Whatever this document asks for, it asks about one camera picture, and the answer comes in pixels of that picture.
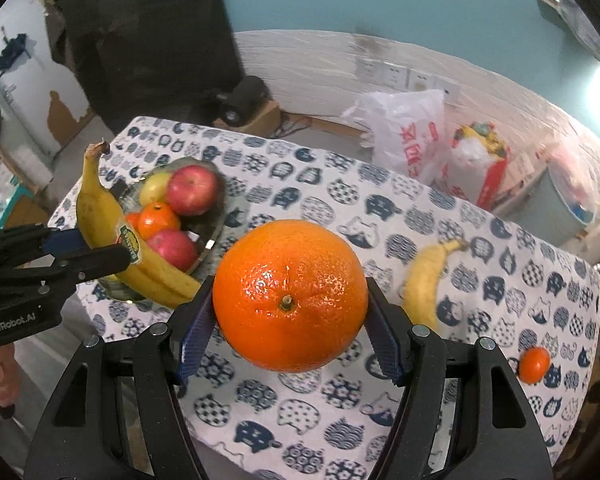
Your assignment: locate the cardboard piece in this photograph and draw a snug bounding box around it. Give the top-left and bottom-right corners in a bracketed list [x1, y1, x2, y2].
[530, 0, 576, 26]

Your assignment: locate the yellow-green pear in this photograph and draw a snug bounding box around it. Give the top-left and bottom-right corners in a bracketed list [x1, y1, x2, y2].
[139, 172, 173, 207]

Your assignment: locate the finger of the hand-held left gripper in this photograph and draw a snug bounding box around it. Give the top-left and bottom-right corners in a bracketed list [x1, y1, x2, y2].
[0, 224, 92, 273]
[30, 243, 132, 293]

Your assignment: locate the medium tangerine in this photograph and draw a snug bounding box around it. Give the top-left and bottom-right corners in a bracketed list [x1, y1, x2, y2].
[137, 201, 182, 241]

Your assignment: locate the large orange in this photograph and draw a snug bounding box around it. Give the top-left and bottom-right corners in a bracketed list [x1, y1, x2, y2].
[212, 220, 370, 373]

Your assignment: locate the red and white bag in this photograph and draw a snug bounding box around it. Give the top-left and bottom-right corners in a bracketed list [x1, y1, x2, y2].
[437, 121, 511, 211]

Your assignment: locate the person's left hand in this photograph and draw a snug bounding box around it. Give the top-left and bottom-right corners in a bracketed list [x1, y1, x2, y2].
[0, 347, 21, 408]

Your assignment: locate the black cabinet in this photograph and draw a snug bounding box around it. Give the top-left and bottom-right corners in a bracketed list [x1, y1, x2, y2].
[45, 0, 246, 133]

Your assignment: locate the small cardboard box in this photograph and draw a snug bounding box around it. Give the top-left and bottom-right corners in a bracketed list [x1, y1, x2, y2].
[212, 100, 283, 138]

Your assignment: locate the red apple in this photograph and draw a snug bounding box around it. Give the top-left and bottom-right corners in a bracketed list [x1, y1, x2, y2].
[147, 229, 200, 273]
[166, 164, 221, 217]

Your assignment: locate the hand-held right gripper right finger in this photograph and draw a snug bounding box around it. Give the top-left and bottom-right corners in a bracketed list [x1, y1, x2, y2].
[362, 276, 553, 480]

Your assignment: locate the dark blue umbrella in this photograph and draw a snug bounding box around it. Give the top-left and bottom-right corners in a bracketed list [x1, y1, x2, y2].
[0, 25, 31, 83]

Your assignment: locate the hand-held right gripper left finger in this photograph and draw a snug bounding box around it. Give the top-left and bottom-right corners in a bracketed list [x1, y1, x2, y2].
[24, 275, 216, 480]

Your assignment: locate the banana bunch with sticker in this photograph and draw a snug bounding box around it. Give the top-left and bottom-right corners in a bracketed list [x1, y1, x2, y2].
[75, 141, 203, 309]

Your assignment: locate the grey bin with liner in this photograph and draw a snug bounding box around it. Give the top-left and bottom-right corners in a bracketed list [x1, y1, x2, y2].
[510, 145, 600, 251]

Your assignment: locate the cat print tablecloth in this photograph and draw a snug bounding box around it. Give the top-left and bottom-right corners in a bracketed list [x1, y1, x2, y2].
[47, 116, 600, 480]

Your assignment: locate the clear glass plate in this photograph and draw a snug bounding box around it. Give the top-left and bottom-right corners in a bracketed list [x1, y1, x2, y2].
[94, 156, 231, 303]

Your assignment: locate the black round device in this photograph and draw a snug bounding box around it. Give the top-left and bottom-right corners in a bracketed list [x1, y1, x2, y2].
[202, 75, 271, 128]

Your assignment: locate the white ribbed panel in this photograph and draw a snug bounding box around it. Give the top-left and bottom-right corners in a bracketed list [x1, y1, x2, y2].
[10, 147, 53, 196]

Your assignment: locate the white plastic bag red print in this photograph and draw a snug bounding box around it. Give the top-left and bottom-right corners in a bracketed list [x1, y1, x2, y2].
[342, 89, 448, 181]

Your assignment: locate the single yellow banana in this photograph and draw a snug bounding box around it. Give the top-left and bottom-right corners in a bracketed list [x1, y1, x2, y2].
[401, 238, 473, 333]

